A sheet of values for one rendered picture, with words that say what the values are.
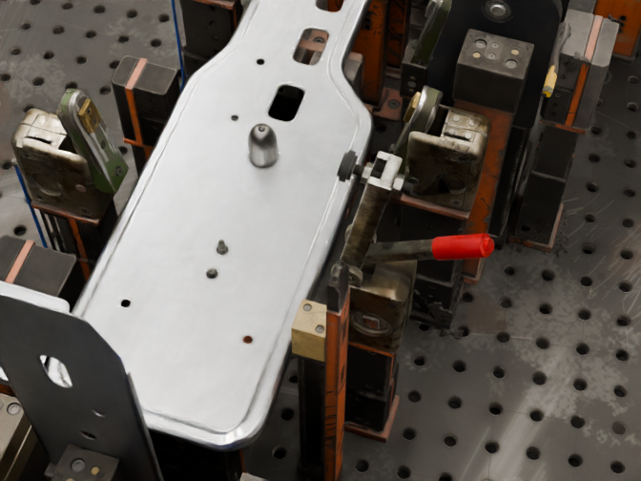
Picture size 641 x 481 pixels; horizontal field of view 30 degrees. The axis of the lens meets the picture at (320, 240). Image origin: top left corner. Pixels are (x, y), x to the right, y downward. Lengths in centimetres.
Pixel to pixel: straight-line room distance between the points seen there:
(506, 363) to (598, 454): 16
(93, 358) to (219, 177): 45
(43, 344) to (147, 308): 33
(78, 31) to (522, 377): 83
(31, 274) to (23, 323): 40
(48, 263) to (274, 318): 25
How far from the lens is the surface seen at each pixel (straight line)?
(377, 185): 102
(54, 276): 127
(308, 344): 113
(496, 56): 124
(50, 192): 135
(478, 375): 151
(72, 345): 87
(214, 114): 134
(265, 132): 126
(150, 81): 139
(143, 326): 120
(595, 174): 169
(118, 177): 130
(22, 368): 96
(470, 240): 107
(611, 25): 135
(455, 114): 125
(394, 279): 116
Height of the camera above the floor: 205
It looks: 58 degrees down
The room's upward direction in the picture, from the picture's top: straight up
